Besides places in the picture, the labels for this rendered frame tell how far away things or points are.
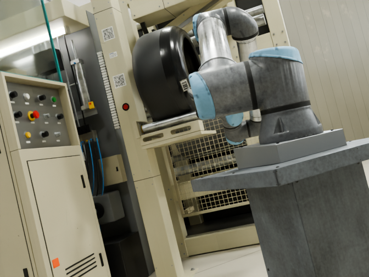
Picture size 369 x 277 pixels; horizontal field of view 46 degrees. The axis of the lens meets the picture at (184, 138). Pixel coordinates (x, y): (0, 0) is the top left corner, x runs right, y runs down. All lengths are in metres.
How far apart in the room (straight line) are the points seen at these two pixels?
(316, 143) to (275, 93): 0.18
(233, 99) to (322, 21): 6.82
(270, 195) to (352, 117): 6.69
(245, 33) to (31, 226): 1.28
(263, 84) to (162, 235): 1.51
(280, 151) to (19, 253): 1.40
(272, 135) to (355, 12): 7.42
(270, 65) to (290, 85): 0.08
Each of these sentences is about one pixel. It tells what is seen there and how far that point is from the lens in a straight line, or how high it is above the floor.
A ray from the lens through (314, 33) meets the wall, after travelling 7.86.
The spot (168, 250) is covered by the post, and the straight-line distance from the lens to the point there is 2.60.
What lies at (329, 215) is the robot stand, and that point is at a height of 0.43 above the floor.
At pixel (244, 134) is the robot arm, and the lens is 2.15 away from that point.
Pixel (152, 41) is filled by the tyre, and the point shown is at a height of 1.34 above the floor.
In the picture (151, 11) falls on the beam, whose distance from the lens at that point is 2.91.
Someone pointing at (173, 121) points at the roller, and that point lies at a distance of 2.41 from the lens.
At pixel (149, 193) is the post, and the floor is 0.53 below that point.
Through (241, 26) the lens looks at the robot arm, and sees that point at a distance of 1.86.
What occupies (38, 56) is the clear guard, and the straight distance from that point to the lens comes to 2.55.
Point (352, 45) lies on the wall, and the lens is 8.33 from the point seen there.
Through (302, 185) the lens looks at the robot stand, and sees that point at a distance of 1.20.
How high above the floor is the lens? 0.67
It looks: 3 degrees up
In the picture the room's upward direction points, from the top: 14 degrees counter-clockwise
